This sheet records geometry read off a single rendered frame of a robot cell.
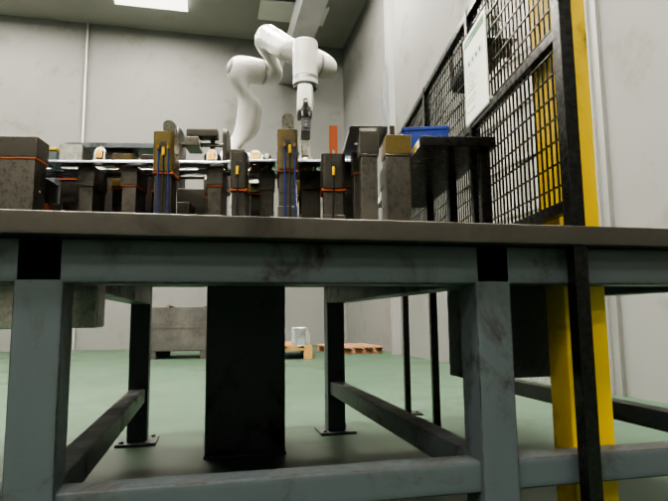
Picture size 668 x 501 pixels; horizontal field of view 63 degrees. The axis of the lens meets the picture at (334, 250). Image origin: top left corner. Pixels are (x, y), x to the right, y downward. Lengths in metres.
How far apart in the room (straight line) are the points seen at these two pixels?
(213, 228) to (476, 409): 0.63
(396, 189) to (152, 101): 9.70
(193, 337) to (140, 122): 4.93
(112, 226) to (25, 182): 0.77
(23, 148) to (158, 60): 9.77
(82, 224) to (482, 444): 0.85
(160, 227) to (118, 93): 10.31
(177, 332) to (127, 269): 6.51
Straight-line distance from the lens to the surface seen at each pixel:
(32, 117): 11.40
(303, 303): 10.51
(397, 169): 1.67
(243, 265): 1.03
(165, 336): 7.59
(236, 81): 2.29
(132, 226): 1.01
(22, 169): 1.78
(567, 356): 1.37
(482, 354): 1.16
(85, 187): 1.86
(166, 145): 1.65
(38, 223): 1.04
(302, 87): 1.86
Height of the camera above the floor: 0.52
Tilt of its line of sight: 7 degrees up
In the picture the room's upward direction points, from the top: 1 degrees counter-clockwise
